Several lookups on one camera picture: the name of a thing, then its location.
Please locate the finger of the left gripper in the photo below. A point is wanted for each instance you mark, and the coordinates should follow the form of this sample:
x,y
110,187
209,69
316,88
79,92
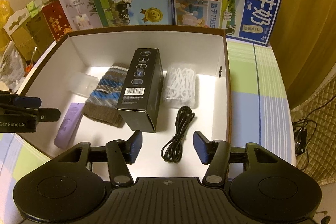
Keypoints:
x,y
48,115
19,101

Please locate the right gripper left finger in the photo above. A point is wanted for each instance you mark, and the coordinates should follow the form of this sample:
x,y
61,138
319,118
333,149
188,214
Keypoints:
x,y
119,154

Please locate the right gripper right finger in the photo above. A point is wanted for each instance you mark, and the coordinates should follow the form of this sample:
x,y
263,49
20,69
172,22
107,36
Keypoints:
x,y
215,154

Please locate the purple cream tube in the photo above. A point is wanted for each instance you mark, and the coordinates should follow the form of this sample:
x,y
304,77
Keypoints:
x,y
69,124

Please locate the black product box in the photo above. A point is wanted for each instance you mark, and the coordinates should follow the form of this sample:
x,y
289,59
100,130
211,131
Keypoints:
x,y
140,97

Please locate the striped knitted sock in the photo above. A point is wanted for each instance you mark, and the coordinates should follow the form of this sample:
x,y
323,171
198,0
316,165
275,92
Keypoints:
x,y
102,102

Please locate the clear dental floss box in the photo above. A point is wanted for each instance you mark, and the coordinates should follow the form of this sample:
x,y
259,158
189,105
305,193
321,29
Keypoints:
x,y
179,86

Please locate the clear plastic case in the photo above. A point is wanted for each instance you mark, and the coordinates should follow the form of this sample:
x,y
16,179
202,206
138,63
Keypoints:
x,y
82,84

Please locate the checkered tablecloth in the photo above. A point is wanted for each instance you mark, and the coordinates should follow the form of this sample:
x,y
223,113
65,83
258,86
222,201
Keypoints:
x,y
234,80

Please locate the brown cardboard boxes stack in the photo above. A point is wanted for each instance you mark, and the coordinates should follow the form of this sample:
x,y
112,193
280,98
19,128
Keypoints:
x,y
29,31

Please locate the brown cardboard storage box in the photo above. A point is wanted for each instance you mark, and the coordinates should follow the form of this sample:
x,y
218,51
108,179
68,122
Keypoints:
x,y
99,134

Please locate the red gift box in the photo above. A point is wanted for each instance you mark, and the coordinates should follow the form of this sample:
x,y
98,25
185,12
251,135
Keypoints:
x,y
56,19

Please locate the yellow plastic bag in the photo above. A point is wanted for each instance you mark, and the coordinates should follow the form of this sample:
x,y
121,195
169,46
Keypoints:
x,y
5,12

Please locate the quilted brown chair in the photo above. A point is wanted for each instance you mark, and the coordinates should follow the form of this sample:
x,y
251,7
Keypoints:
x,y
315,118

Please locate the white humidifier box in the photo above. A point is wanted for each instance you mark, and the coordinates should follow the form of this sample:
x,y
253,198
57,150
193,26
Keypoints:
x,y
81,14

